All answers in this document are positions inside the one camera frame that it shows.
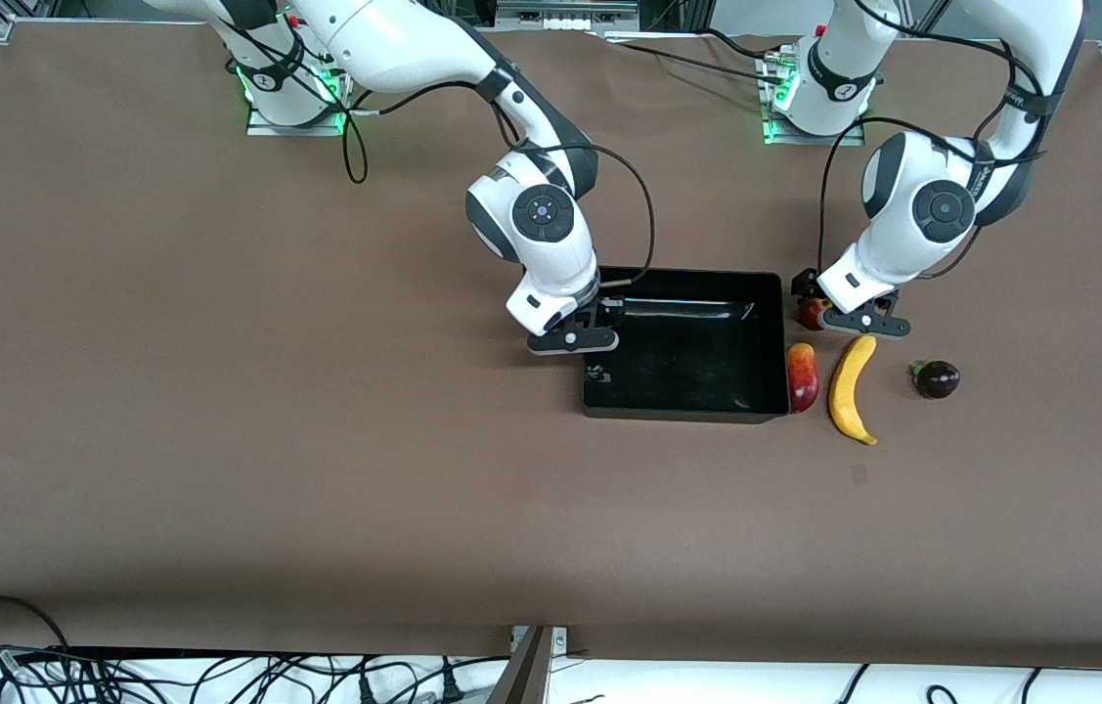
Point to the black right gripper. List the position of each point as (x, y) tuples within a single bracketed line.
[(601, 312)]

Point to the dark metal beam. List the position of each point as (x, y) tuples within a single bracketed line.
[(523, 675)]

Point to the small silver metal bracket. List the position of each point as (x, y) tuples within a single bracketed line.
[(558, 638)]

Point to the black plastic box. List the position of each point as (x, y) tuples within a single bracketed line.
[(687, 376)]

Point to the grey power strip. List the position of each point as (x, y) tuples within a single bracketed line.
[(565, 12)]

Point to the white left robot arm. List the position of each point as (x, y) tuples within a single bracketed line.
[(903, 196)]

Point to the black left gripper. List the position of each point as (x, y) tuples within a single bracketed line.
[(804, 286)]

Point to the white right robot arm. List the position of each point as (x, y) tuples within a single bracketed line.
[(394, 44)]

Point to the yellow banana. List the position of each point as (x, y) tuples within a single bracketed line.
[(849, 391)]

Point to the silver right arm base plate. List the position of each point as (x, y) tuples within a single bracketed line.
[(262, 126)]

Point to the red apple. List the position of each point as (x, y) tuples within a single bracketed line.
[(813, 315)]

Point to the red yellow mango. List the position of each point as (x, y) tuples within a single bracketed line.
[(802, 379)]

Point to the dark purple eggplant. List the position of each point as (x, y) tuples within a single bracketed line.
[(938, 379)]

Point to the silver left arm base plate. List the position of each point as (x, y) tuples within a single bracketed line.
[(854, 138)]

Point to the brown table cover mat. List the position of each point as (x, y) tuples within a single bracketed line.
[(550, 538)]

